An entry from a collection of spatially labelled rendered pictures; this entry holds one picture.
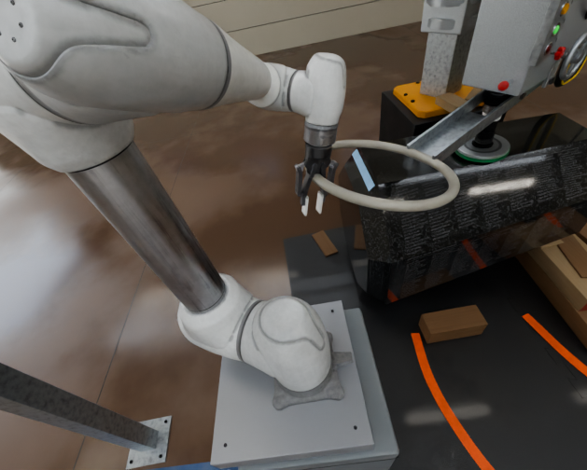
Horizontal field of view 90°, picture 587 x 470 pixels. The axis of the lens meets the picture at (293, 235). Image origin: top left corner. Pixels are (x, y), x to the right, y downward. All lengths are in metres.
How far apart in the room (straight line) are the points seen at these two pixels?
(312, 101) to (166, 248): 0.49
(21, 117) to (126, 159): 0.11
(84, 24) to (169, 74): 0.07
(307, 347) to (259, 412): 0.28
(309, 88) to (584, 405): 1.81
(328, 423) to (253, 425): 0.19
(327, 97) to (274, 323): 0.53
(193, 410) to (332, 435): 1.20
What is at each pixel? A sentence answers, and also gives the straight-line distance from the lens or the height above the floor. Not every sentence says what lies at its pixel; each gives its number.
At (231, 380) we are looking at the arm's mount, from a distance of 0.92.
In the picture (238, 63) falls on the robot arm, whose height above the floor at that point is 1.59.
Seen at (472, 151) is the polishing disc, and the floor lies 0.91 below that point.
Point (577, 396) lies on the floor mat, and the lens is 2.02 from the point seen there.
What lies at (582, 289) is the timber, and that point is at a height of 0.23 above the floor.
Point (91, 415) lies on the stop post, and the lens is 1.54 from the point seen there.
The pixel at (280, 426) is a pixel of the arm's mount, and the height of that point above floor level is 0.87.
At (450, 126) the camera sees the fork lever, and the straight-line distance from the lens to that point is 1.38.
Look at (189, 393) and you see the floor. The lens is 1.96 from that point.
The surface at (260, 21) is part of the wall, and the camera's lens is 7.29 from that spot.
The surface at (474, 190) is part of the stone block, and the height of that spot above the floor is 0.78.
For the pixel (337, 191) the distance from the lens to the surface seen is 0.82.
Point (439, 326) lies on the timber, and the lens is 1.80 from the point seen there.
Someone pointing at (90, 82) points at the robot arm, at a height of 1.64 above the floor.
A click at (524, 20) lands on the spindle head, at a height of 1.39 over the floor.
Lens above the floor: 1.69
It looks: 45 degrees down
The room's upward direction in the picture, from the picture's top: 13 degrees counter-clockwise
